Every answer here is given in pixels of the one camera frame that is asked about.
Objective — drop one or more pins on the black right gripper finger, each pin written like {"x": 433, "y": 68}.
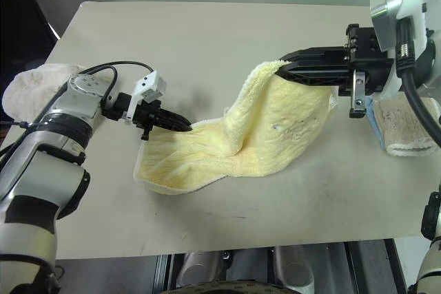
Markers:
{"x": 320, "y": 74}
{"x": 320, "y": 54}

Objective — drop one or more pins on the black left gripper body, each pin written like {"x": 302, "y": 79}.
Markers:
{"x": 148, "y": 116}

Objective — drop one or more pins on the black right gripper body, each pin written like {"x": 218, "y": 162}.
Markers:
{"x": 365, "y": 66}

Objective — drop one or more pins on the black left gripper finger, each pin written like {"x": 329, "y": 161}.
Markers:
{"x": 175, "y": 127}
{"x": 174, "y": 117}

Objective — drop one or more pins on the yellow terry towel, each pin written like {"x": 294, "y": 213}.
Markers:
{"x": 275, "y": 111}

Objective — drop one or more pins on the folded blue towel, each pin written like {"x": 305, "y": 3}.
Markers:
{"x": 373, "y": 118}

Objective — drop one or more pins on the folded beige towel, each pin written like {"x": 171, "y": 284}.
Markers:
{"x": 399, "y": 122}

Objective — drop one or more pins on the folded pink towel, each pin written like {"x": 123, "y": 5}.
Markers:
{"x": 31, "y": 87}

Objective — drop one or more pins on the grey rounded shape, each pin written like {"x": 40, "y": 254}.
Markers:
{"x": 200, "y": 270}
{"x": 296, "y": 266}

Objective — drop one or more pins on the dark patterned disc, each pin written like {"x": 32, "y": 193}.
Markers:
{"x": 231, "y": 290}

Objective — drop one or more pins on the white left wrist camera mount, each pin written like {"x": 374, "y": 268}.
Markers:
{"x": 151, "y": 85}

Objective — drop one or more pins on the black metal frame rail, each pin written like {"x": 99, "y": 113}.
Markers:
{"x": 162, "y": 276}

